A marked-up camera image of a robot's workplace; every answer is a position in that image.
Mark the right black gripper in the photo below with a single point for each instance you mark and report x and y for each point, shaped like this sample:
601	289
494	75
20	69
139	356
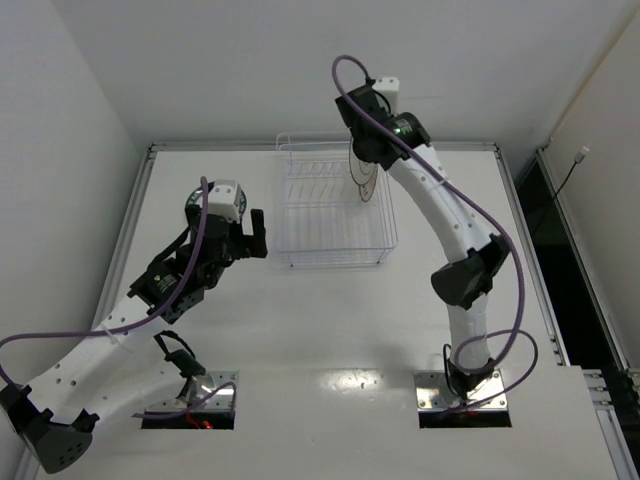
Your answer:
366	150

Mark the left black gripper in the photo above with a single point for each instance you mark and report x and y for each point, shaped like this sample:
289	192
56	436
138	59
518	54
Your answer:
245	240

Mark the white plate with dark rim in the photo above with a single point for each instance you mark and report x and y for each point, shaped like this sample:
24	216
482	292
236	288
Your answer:
361	172

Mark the plate with orange sunburst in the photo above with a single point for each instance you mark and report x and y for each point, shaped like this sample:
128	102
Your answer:
367	190

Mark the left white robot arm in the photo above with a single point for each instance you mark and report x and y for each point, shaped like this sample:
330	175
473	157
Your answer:
174	281

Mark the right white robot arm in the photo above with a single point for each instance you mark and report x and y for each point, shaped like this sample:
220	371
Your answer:
400	146

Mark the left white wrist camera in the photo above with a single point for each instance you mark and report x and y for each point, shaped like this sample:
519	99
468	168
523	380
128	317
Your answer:
223	200

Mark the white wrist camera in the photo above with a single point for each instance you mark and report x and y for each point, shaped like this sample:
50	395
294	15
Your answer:
389	87
223	200

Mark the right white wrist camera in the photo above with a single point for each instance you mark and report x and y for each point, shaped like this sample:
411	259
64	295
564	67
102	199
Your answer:
389	87

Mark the white wire dish rack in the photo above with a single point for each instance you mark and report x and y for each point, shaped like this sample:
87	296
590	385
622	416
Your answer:
322	222

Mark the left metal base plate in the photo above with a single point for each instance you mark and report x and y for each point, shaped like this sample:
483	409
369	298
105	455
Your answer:
212	393

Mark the metal base plate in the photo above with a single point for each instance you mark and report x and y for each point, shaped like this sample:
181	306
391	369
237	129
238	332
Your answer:
212	393
433	394

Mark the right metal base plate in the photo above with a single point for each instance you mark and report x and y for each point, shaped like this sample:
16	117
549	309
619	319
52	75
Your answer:
433	394

